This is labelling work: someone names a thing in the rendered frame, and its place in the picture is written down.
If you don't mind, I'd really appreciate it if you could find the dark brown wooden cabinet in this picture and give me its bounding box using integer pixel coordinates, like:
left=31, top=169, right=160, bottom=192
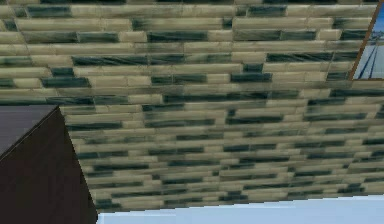
left=0, top=104, right=99, bottom=224

